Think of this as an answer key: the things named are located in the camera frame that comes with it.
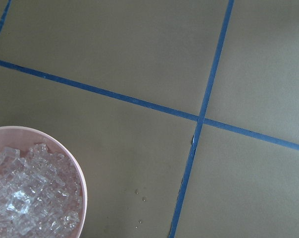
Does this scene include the pile of clear ice cubes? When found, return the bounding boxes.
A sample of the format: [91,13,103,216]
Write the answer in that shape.
[0,144,83,238]

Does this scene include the pink bowl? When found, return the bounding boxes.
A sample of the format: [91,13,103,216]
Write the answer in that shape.
[0,126,88,238]

